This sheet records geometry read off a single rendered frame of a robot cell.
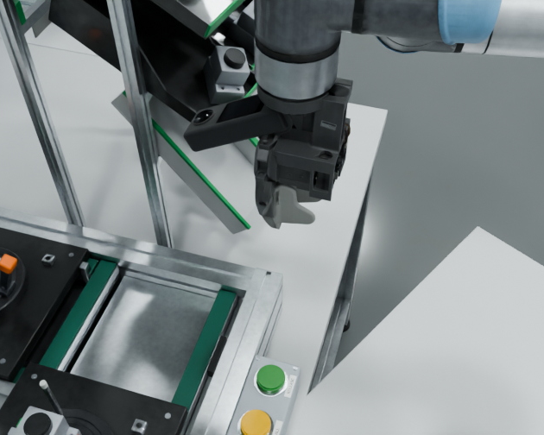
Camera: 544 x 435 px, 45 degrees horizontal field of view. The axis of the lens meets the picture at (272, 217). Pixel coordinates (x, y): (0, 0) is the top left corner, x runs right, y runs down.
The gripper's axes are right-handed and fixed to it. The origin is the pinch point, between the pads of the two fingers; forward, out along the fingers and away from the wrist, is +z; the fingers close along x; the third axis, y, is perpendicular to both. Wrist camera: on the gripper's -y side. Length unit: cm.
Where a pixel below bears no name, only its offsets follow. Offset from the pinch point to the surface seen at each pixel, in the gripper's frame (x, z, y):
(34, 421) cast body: -25.7, 13.5, -19.9
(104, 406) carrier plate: -17.1, 26.0, -18.2
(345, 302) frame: 63, 105, 5
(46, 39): 73, 38, -82
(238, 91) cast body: 22.0, 0.8, -11.6
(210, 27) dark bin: 14.9, -13.7, -12.3
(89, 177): 31, 37, -48
